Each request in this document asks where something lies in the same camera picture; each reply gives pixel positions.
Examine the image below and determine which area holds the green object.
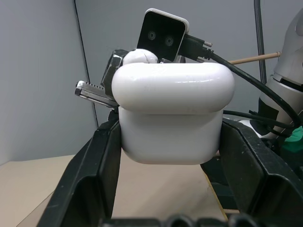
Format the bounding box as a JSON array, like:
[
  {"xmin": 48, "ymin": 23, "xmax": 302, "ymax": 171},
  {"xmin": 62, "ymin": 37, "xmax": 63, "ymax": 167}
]
[{"xmin": 282, "ymin": 126, "xmax": 303, "ymax": 164}]

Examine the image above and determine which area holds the white earbud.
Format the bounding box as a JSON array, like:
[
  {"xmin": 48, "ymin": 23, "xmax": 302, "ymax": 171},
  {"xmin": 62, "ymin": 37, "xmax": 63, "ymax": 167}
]
[{"xmin": 123, "ymin": 48, "xmax": 160, "ymax": 65}]

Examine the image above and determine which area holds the grey metal pole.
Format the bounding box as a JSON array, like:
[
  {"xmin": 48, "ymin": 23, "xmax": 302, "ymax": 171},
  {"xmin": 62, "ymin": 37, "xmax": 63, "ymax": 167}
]
[{"xmin": 253, "ymin": 0, "xmax": 266, "ymax": 84}]

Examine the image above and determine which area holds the thin black cable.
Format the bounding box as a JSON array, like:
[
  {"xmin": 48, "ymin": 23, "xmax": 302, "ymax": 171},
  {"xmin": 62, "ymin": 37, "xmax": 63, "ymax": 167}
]
[{"xmin": 223, "ymin": 110, "xmax": 295, "ymax": 130}]

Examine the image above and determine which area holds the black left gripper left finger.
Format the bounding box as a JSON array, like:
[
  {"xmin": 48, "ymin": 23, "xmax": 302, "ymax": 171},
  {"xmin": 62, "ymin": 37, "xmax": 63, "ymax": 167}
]
[{"xmin": 35, "ymin": 119, "xmax": 123, "ymax": 227}]

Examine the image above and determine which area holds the black camera cable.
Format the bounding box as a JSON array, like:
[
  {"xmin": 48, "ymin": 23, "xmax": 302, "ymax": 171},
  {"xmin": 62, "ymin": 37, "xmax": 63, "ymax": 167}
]
[{"xmin": 180, "ymin": 34, "xmax": 303, "ymax": 130}]

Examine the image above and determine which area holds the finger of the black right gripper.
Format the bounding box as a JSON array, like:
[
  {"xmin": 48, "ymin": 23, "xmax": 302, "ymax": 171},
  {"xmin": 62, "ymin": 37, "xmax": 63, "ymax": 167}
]
[
  {"xmin": 74, "ymin": 80, "xmax": 119, "ymax": 109},
  {"xmin": 100, "ymin": 49, "xmax": 130, "ymax": 98}
]

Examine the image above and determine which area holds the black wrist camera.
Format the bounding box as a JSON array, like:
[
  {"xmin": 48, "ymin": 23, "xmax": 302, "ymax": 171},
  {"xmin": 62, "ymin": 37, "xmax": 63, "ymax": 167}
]
[{"xmin": 136, "ymin": 8, "xmax": 190, "ymax": 62}]

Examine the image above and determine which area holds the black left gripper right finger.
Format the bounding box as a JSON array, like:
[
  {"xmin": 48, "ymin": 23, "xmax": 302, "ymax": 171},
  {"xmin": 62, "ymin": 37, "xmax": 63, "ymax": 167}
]
[{"xmin": 218, "ymin": 118, "xmax": 303, "ymax": 227}]

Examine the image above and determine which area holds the thin wooden stick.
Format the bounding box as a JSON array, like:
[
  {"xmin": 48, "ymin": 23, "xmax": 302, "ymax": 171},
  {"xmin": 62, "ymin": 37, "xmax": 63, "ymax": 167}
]
[{"xmin": 228, "ymin": 51, "xmax": 282, "ymax": 65}]

